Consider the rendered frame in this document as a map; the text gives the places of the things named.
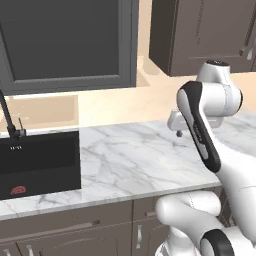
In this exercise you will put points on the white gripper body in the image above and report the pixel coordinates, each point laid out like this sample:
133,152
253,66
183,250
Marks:
175,120

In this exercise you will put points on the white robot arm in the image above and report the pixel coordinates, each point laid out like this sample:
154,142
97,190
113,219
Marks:
233,173

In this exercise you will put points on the narrow brown drawer front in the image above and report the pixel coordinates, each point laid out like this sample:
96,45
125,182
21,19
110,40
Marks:
145,206

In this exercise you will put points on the brown base cupboard door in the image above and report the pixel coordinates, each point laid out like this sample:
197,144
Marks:
83,245
150,238
8,250

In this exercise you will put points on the dark grey framed window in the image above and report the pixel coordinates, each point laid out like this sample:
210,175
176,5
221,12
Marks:
63,40

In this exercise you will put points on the black sink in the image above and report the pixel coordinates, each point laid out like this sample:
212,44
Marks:
40,163

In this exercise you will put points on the wide brown drawer front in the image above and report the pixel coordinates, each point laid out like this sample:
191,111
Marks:
60,216

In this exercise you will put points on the black tap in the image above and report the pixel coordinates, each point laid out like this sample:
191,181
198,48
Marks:
10,123

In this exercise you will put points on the red sponge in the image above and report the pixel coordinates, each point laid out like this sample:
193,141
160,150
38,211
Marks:
18,190

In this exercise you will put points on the brown wall cupboard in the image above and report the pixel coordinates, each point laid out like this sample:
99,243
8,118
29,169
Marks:
163,36

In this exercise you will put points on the brown wall cupboard door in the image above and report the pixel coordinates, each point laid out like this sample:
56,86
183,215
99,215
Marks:
213,30

